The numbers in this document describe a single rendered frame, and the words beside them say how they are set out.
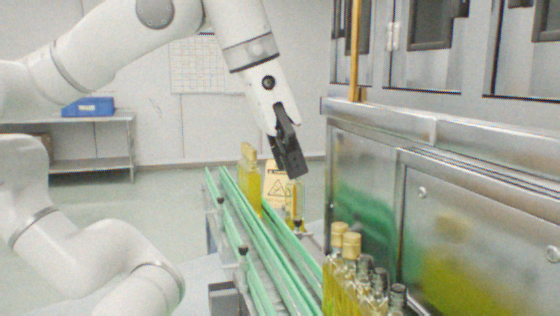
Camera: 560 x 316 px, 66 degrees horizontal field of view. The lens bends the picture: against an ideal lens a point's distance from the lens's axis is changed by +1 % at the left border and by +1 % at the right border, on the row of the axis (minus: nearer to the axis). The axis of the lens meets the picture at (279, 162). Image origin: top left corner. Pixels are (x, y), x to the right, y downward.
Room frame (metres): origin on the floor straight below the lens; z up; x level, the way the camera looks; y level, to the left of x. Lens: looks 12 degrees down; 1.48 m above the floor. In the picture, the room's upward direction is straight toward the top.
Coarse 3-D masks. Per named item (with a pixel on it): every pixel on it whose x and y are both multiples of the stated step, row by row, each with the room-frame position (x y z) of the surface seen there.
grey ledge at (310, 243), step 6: (282, 204) 1.78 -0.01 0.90; (276, 210) 1.75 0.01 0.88; (282, 210) 1.75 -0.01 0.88; (282, 216) 1.67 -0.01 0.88; (306, 240) 1.42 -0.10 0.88; (312, 240) 1.41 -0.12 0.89; (306, 246) 1.37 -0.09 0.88; (312, 246) 1.37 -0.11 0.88; (318, 246) 1.35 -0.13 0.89; (312, 252) 1.32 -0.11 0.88; (318, 252) 1.32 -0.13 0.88; (318, 258) 1.27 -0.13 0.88; (324, 258) 1.28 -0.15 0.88
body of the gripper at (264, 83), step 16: (256, 64) 0.58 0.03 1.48; (272, 64) 0.57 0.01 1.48; (240, 80) 0.62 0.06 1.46; (256, 80) 0.57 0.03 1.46; (272, 80) 0.58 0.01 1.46; (256, 96) 0.57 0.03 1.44; (272, 96) 0.57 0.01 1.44; (288, 96) 0.57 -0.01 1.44; (256, 112) 0.60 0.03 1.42; (272, 112) 0.57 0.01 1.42; (288, 112) 0.57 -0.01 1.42; (272, 128) 0.57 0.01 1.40
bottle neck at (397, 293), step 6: (390, 288) 0.61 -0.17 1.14; (396, 288) 0.62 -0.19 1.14; (402, 288) 0.62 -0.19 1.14; (390, 294) 0.61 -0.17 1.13; (396, 294) 0.60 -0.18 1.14; (402, 294) 0.60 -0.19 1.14; (390, 300) 0.61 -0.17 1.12; (396, 300) 0.60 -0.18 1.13; (402, 300) 0.60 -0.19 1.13; (390, 306) 0.61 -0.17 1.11; (396, 306) 0.60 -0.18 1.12; (402, 306) 0.60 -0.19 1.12; (390, 312) 0.61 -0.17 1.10; (396, 312) 0.60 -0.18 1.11; (402, 312) 0.60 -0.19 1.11
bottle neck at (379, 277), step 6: (372, 270) 0.67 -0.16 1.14; (378, 270) 0.68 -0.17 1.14; (384, 270) 0.67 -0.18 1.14; (372, 276) 0.66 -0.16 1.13; (378, 276) 0.66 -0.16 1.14; (384, 276) 0.66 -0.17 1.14; (372, 282) 0.66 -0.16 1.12; (378, 282) 0.66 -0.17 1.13; (384, 282) 0.66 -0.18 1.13; (372, 288) 0.66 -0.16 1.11; (378, 288) 0.66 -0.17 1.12; (384, 288) 0.66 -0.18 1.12; (372, 294) 0.66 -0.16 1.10; (378, 294) 0.66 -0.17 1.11; (384, 294) 0.66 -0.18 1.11; (378, 300) 0.65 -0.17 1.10; (384, 300) 0.66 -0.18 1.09
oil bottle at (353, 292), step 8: (352, 280) 0.73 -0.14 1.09; (352, 288) 0.71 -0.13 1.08; (360, 288) 0.70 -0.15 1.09; (368, 288) 0.70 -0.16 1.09; (344, 296) 0.74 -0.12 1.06; (352, 296) 0.70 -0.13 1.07; (360, 296) 0.70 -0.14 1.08; (344, 304) 0.73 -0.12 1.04; (352, 304) 0.70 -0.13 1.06; (344, 312) 0.73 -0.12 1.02; (352, 312) 0.70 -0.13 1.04
